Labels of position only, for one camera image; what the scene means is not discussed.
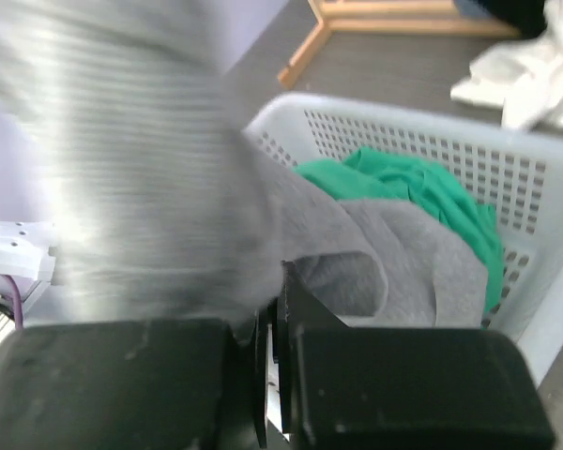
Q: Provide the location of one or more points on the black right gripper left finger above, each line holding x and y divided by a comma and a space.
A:
151, 384

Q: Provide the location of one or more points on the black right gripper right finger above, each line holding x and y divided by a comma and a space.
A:
345, 387

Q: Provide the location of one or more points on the green tank top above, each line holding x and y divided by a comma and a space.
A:
370, 174

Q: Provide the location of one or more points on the grey tank top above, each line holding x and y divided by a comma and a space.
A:
164, 209

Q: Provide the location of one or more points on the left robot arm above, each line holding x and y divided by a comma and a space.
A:
25, 249

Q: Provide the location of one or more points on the white tank top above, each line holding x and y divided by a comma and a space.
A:
524, 80

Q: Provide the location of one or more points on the blue striped tank top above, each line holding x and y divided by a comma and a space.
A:
472, 9

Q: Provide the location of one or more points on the black tank top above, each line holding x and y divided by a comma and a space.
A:
526, 16

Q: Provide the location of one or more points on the white plastic laundry basket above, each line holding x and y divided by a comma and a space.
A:
520, 174

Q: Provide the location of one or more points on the wooden clothes rack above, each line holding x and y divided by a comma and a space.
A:
386, 17

